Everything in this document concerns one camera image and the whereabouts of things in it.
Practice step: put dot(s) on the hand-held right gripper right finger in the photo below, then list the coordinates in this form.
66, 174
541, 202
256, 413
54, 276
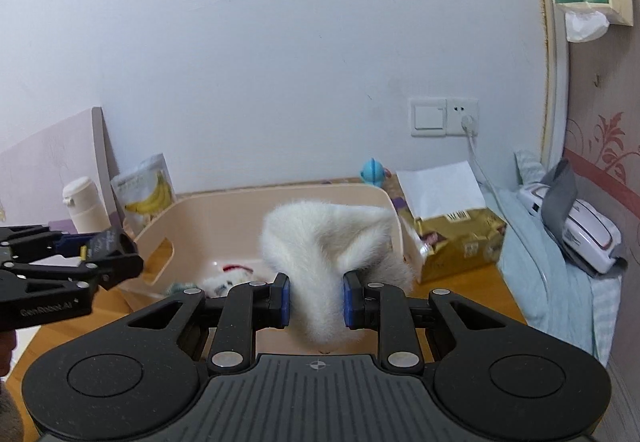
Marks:
349, 299

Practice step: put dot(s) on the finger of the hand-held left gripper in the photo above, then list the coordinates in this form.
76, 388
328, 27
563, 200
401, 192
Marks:
120, 269
75, 243

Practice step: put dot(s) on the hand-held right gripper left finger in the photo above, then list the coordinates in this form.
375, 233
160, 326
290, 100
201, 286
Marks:
283, 299

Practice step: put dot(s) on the small black box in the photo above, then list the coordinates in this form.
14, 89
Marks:
112, 242

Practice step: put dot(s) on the white and red plush toy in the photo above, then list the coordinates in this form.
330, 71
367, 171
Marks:
230, 279

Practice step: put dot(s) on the green plaid scrunchie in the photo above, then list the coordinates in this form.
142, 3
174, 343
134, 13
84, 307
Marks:
176, 288

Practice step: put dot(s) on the white fluffy fur ball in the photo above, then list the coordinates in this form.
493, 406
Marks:
320, 242

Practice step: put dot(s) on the beige plastic storage bin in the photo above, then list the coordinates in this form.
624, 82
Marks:
200, 227

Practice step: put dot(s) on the white thermos bottle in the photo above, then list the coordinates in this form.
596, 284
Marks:
85, 207

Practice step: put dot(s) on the banana chips bag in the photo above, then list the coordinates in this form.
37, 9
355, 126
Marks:
147, 194

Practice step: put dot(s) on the purple flat board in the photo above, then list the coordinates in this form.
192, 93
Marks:
50, 162

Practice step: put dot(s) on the gold tissue box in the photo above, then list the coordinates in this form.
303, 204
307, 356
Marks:
460, 242

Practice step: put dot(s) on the blue toy figure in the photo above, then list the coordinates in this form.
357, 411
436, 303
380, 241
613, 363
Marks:
376, 171

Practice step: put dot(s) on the white paper sheet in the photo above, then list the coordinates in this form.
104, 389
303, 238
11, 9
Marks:
440, 189

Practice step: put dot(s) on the light blue blanket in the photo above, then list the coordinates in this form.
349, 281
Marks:
545, 282

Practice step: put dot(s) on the pink floral headboard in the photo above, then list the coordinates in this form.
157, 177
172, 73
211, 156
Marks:
605, 132

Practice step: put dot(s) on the white wall switch socket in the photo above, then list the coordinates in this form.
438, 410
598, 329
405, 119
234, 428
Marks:
444, 117

